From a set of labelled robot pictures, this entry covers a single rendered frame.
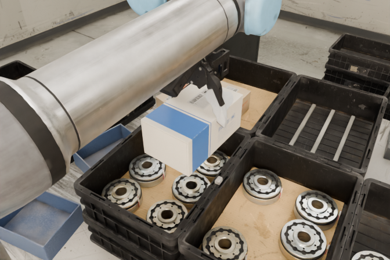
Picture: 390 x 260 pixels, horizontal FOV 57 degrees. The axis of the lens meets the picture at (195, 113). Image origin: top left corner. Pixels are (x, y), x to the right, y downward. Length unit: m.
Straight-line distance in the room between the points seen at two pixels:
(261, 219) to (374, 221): 0.28
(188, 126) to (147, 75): 0.37
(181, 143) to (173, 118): 0.07
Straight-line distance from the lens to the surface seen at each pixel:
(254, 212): 0.96
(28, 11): 3.86
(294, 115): 1.29
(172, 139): 0.69
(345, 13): 4.11
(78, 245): 1.09
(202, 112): 0.73
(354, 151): 1.21
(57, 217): 1.17
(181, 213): 0.91
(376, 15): 4.04
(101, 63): 0.31
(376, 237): 1.01
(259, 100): 1.34
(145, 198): 0.98
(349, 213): 0.89
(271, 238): 0.92
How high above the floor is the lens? 1.58
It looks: 37 degrees down
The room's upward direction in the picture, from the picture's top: straight up
